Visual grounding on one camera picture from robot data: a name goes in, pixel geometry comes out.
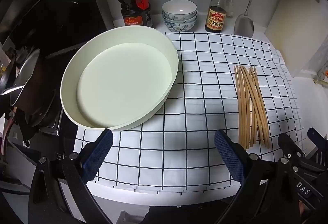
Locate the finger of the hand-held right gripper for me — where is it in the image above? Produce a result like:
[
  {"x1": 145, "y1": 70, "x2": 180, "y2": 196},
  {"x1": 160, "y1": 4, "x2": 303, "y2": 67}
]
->
[
  {"x1": 307, "y1": 127, "x2": 328, "y2": 161},
  {"x1": 277, "y1": 133, "x2": 306, "y2": 163}
]

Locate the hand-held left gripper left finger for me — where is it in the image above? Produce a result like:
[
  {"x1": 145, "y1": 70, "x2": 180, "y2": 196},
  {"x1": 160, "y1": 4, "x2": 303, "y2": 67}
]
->
[{"x1": 28, "y1": 129, "x2": 114, "y2": 224}]

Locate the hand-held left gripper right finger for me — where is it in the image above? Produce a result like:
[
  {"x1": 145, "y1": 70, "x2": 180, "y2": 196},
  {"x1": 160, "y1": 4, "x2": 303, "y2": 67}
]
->
[{"x1": 214, "y1": 130, "x2": 300, "y2": 224}]

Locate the pile of wooden chopsticks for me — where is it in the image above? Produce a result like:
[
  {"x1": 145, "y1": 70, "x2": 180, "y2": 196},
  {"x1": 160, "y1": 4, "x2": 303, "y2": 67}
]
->
[{"x1": 234, "y1": 65, "x2": 271, "y2": 150}]

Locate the round white tray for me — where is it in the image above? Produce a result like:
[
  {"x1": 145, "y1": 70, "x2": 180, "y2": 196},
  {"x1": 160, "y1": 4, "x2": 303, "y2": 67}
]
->
[{"x1": 60, "y1": 26, "x2": 179, "y2": 131}]

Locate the black gas stove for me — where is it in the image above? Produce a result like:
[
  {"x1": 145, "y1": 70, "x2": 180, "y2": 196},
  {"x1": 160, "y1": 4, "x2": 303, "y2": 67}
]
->
[{"x1": 10, "y1": 89, "x2": 77, "y2": 189}]

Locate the black-checked white cloth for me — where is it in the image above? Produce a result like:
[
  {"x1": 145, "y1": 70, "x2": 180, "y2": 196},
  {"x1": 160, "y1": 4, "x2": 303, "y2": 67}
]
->
[{"x1": 74, "y1": 32, "x2": 308, "y2": 192}]

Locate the brass valve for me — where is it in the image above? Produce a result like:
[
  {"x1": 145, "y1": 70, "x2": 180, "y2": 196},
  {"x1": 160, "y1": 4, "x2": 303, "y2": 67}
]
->
[{"x1": 314, "y1": 65, "x2": 328, "y2": 85}]

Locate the brown metal pot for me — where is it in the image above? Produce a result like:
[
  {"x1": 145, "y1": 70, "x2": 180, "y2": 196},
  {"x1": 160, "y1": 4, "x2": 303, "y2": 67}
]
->
[{"x1": 0, "y1": 48, "x2": 55, "y2": 155}]

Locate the metal ladle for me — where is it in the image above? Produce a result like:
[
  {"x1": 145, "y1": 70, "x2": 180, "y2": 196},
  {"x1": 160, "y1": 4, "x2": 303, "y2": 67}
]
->
[{"x1": 0, "y1": 85, "x2": 26, "y2": 96}]

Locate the white cutting board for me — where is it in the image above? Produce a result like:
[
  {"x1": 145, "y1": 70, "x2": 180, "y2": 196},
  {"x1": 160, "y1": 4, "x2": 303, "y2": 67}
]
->
[{"x1": 264, "y1": 0, "x2": 328, "y2": 78}]

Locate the metal spatula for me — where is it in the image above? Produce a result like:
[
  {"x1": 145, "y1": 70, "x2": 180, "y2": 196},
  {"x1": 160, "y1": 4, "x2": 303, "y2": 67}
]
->
[{"x1": 234, "y1": 0, "x2": 259, "y2": 38}]

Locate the small yellow-capped sauce bottle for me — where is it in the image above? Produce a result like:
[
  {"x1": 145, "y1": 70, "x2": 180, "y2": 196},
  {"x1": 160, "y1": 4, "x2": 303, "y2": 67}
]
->
[{"x1": 205, "y1": 0, "x2": 232, "y2": 33}]

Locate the blue floral white bowl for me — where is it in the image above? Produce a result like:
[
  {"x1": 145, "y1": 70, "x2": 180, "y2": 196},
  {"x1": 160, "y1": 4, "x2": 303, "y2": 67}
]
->
[
  {"x1": 162, "y1": 12, "x2": 198, "y2": 26},
  {"x1": 164, "y1": 19, "x2": 197, "y2": 33},
  {"x1": 161, "y1": 0, "x2": 198, "y2": 19}
]

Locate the black range hood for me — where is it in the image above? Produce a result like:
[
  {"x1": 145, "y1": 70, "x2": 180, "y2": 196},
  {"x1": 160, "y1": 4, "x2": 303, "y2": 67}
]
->
[{"x1": 0, "y1": 0, "x2": 108, "y2": 56}]

